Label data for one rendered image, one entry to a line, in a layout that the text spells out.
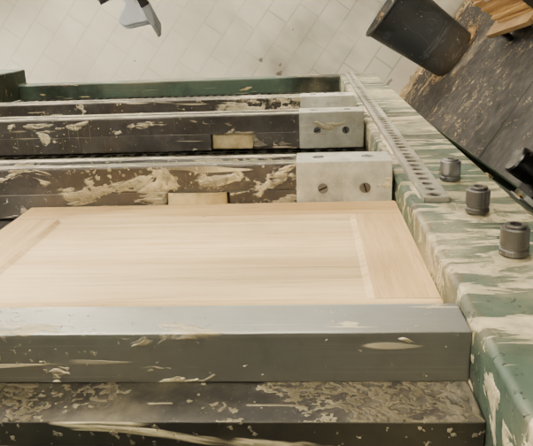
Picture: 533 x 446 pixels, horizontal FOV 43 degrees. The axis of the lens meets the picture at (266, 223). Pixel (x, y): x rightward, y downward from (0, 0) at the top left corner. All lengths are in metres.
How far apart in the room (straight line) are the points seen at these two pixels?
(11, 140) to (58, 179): 0.52
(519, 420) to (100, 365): 0.29
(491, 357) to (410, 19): 4.76
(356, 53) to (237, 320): 5.75
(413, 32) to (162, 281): 4.61
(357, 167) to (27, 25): 5.61
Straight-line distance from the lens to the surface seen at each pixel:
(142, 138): 1.37
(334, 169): 0.89
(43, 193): 0.96
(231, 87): 2.33
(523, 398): 0.41
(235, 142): 1.35
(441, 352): 0.51
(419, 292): 0.61
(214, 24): 6.14
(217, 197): 0.90
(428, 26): 5.20
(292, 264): 0.68
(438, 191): 0.80
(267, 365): 0.50
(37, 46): 6.34
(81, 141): 1.41
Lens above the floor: 1.12
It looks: 7 degrees down
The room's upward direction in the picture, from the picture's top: 57 degrees counter-clockwise
